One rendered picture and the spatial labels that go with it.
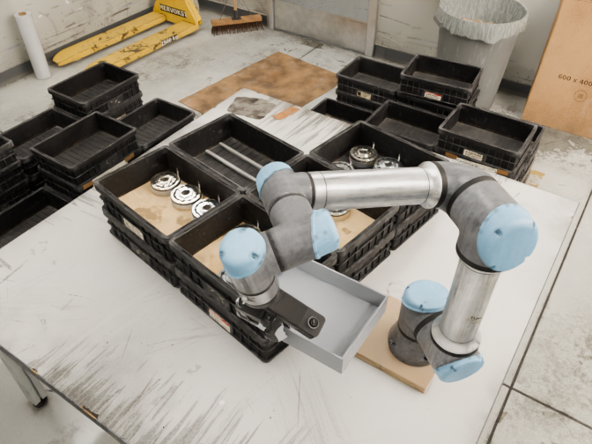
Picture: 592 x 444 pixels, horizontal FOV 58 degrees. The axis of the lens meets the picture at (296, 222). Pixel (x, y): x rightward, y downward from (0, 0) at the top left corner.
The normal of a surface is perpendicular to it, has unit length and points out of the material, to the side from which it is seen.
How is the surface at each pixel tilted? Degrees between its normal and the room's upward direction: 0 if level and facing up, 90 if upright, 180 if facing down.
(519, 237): 83
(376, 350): 1
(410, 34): 90
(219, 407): 0
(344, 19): 90
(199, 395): 0
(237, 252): 17
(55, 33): 90
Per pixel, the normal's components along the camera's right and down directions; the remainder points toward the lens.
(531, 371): 0.00, -0.74
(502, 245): 0.32, 0.54
